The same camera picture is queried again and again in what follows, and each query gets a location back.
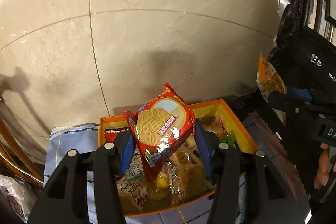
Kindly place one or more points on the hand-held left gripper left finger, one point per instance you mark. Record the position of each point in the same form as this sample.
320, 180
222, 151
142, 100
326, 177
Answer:
127, 155

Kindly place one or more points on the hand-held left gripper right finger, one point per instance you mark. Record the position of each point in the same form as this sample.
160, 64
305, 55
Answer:
204, 150

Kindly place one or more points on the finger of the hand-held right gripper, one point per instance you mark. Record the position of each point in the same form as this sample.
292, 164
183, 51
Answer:
281, 100
299, 94

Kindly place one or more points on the clear packet with white label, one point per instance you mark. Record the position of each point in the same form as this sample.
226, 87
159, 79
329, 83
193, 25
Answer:
134, 171

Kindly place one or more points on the dark brown red packet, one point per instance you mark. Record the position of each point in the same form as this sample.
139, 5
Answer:
115, 134

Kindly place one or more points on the bread bun packet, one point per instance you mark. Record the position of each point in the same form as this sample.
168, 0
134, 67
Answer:
181, 157

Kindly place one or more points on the orange printed packet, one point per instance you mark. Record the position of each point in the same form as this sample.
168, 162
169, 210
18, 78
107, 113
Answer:
267, 79

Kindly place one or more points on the yellow green packet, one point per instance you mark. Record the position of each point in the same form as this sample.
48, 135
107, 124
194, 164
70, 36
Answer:
228, 140

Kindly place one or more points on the pink packet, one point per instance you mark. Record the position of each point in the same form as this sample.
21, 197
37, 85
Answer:
216, 125

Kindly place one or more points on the white bun packet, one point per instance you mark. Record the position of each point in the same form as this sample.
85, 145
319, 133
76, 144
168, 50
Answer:
131, 192

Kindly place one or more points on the orange cardboard box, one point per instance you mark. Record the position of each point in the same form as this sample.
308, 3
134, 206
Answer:
210, 108

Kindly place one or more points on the red biscuit packet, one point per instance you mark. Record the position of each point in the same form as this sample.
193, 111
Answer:
157, 124

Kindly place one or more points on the yellow packet with red label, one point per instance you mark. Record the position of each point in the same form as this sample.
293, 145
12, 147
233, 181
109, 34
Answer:
160, 184

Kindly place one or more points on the person's right hand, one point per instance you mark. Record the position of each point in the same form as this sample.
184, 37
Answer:
324, 166

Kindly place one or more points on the blue striped tablecloth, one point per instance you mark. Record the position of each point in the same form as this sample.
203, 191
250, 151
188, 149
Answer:
71, 137

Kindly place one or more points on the white plastic bag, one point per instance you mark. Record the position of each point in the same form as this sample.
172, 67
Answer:
15, 195

